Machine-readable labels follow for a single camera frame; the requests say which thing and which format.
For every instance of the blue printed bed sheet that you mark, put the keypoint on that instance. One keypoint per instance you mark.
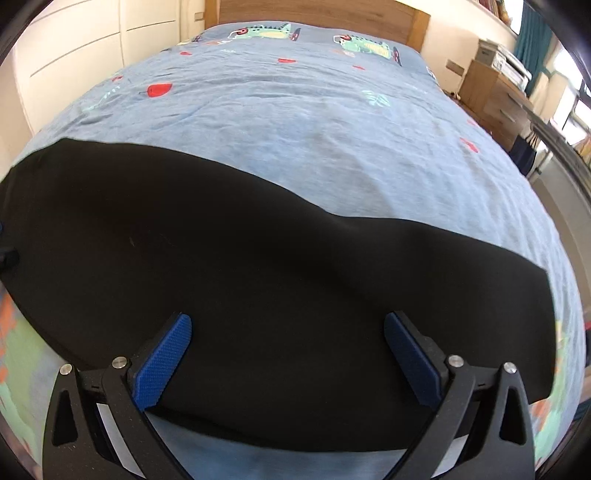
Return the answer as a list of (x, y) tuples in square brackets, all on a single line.
[(295, 129)]

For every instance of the white printer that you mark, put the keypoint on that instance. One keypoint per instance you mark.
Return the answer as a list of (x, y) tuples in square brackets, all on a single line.
[(503, 60)]

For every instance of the metal rail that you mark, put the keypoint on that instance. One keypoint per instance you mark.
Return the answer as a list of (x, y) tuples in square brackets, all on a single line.
[(561, 143)]

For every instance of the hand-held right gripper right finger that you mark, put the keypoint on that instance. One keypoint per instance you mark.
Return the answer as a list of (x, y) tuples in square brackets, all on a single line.
[(411, 360)]

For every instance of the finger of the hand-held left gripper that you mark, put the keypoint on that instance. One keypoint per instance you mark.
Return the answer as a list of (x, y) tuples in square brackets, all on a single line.
[(8, 259)]

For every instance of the black pants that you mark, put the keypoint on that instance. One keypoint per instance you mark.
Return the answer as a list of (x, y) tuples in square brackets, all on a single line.
[(258, 277)]

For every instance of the blue printed pillow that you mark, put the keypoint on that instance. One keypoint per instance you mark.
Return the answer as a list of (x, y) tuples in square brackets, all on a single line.
[(258, 32), (369, 48)]

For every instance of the wooden dresser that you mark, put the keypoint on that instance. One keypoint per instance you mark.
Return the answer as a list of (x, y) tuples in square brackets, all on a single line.
[(498, 101)]

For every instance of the wooden headboard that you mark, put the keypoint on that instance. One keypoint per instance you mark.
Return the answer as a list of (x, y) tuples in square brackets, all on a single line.
[(323, 14)]

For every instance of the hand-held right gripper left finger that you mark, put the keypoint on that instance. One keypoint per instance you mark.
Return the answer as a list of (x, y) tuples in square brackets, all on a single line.
[(161, 360)]

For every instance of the white wardrobe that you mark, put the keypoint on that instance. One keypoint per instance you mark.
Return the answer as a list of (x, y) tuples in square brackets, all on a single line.
[(92, 46)]

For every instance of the dark blue bag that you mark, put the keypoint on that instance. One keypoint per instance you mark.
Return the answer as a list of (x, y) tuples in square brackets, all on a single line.
[(522, 154)]

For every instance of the teal curtain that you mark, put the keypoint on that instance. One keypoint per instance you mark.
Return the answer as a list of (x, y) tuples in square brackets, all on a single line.
[(535, 50)]

